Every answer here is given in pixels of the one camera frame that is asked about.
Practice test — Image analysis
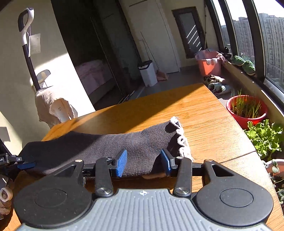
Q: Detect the red pot with grass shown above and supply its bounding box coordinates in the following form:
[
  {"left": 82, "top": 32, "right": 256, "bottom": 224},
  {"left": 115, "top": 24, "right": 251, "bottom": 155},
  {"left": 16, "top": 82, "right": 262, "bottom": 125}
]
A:
[{"left": 226, "top": 95, "right": 268, "bottom": 130}]

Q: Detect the paper tag on mop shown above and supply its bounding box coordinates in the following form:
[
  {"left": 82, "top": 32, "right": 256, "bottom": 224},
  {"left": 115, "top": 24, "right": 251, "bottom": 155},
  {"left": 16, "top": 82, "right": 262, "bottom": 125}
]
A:
[{"left": 28, "top": 33, "right": 41, "bottom": 57}]

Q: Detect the beige cloth on chair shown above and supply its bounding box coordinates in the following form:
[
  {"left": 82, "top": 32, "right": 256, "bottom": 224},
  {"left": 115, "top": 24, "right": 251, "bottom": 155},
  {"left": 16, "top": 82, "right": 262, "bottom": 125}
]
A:
[{"left": 35, "top": 86, "right": 78, "bottom": 128}]

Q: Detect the black and white mop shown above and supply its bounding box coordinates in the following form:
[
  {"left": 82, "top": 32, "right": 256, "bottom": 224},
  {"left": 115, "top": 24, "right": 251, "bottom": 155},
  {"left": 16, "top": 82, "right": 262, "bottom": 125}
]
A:
[{"left": 18, "top": 7, "right": 40, "bottom": 91}]

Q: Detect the pink plastic bucket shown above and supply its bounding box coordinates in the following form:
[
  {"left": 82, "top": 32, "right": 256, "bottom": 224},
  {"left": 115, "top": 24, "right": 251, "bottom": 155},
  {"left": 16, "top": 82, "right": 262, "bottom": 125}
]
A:
[{"left": 195, "top": 49, "right": 226, "bottom": 76}]

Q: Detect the white trash bin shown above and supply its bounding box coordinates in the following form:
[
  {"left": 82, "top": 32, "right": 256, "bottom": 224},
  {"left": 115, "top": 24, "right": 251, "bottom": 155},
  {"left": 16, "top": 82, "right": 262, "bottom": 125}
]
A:
[{"left": 138, "top": 60, "right": 157, "bottom": 87}]

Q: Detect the white folding chair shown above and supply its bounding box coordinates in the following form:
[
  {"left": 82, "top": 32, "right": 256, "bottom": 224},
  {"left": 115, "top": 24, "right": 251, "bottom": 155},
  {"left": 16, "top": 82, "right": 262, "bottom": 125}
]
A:
[{"left": 36, "top": 69, "right": 51, "bottom": 88}]

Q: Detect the pink bed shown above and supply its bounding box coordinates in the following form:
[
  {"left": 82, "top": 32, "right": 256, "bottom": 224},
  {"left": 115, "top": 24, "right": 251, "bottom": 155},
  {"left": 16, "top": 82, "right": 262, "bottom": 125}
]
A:
[{"left": 75, "top": 60, "right": 113, "bottom": 95}]

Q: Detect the green leafy plant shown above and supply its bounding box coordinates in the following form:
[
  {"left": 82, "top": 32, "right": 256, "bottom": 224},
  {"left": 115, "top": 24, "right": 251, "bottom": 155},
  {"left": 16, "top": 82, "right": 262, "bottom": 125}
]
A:
[{"left": 244, "top": 119, "right": 283, "bottom": 161}]

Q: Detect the pair of slippers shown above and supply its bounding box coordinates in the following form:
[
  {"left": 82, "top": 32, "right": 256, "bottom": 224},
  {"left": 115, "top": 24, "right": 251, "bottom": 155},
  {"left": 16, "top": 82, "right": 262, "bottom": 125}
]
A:
[{"left": 203, "top": 75, "right": 231, "bottom": 96}]

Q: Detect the green round cactus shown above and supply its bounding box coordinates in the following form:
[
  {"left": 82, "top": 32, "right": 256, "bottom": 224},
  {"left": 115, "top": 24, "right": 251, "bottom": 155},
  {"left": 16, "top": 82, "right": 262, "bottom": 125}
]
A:
[
  {"left": 231, "top": 55, "right": 245, "bottom": 66},
  {"left": 243, "top": 60, "right": 256, "bottom": 76}
]

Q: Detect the dark knitted garment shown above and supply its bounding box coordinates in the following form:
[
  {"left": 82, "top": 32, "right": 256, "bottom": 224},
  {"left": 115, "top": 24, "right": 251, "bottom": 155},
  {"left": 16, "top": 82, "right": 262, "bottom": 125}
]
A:
[{"left": 19, "top": 116, "right": 193, "bottom": 178}]

